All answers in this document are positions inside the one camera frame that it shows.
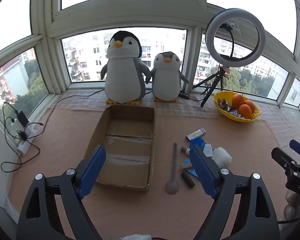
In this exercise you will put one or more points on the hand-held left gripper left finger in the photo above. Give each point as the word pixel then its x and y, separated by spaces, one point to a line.
pixel 93 172

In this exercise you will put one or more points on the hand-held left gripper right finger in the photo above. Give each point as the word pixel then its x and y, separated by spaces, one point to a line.
pixel 202 172

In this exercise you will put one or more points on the black cylinder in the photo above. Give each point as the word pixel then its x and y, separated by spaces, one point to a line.
pixel 188 180

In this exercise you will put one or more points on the blue folding phone stand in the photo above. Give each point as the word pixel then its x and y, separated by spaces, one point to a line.
pixel 185 160

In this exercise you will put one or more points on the small white labelled box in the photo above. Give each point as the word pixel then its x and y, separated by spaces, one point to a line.
pixel 208 151

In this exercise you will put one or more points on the white plug-in device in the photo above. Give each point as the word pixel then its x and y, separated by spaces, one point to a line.
pixel 221 157

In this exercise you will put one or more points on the white bottle with grey cap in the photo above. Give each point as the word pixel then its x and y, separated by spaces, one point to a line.
pixel 187 151

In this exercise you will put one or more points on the blue round disc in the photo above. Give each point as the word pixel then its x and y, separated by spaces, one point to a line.
pixel 198 142

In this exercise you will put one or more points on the long grey metal spoon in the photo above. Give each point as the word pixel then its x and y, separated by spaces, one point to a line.
pixel 172 187

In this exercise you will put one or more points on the patterned white lighter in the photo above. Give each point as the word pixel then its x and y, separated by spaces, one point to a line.
pixel 195 134

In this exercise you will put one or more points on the cardboard box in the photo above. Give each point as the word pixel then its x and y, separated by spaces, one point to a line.
pixel 130 152

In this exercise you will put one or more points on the person's right hand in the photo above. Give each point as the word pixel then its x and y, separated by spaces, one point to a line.
pixel 291 207

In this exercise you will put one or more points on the checked cloth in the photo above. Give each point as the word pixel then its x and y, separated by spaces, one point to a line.
pixel 85 102

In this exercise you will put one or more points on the pile of wrapped candies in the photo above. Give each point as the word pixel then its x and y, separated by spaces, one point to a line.
pixel 223 105

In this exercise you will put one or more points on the white power strip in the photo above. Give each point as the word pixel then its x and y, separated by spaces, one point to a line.
pixel 25 147

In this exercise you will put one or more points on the yellow plastic fruit bowl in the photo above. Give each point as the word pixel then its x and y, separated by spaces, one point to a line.
pixel 218 97

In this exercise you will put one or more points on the white lace cloth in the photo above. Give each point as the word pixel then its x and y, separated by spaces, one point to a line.
pixel 136 237

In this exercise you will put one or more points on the small black plug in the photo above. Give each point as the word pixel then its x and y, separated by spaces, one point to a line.
pixel 22 135

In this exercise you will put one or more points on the black charger brick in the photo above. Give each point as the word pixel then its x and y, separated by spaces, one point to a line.
pixel 22 118

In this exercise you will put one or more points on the small penguin plush toy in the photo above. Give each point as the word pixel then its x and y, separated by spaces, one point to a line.
pixel 166 80

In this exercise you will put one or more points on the black tripod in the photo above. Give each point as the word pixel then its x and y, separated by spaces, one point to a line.
pixel 221 73

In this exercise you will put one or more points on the large penguin plush toy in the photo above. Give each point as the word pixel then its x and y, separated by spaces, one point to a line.
pixel 122 75

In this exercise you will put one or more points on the white window frame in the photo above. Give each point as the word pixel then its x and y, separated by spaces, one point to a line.
pixel 50 17

